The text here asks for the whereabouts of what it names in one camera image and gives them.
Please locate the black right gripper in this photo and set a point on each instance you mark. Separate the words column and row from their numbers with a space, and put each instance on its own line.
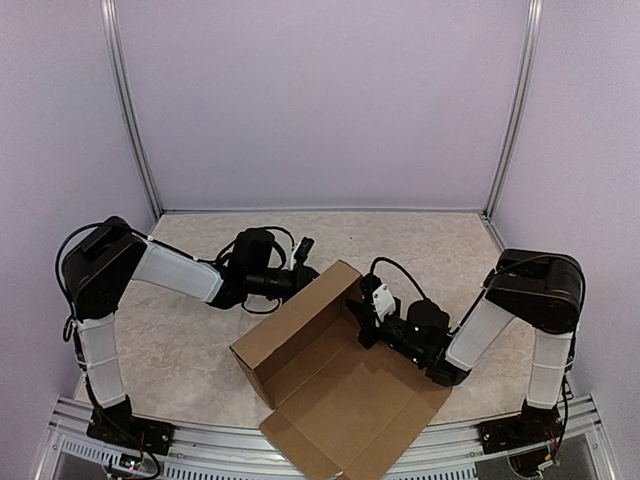
column 363, row 313

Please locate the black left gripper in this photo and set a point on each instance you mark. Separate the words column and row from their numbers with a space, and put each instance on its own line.
column 304, row 275

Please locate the brown cardboard box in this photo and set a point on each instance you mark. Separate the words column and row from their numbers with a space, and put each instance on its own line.
column 338, row 410

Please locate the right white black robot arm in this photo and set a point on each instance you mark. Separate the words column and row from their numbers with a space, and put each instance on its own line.
column 547, row 291

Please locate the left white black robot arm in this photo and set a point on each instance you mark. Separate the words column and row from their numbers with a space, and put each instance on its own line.
column 96, row 263

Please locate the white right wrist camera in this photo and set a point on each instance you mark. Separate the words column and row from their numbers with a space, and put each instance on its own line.
column 378, row 297

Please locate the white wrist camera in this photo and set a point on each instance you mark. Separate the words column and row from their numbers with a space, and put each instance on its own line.
column 300, row 252
column 378, row 297

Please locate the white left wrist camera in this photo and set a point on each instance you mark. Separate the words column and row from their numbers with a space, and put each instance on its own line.
column 300, row 252

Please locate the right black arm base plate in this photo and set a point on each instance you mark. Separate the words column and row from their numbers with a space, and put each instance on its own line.
column 536, row 422

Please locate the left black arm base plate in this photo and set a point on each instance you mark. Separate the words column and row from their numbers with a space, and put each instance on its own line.
column 117, row 425

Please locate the front aluminium frame rail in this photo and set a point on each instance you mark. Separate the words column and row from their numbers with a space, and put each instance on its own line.
column 566, row 443

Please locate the left aluminium frame post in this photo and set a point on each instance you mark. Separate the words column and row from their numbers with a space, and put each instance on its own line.
column 115, row 50

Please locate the aluminium frame post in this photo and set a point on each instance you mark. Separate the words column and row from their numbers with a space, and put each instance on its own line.
column 517, row 108
column 115, row 50

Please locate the right aluminium frame post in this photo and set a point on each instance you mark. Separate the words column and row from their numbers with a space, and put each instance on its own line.
column 517, row 108

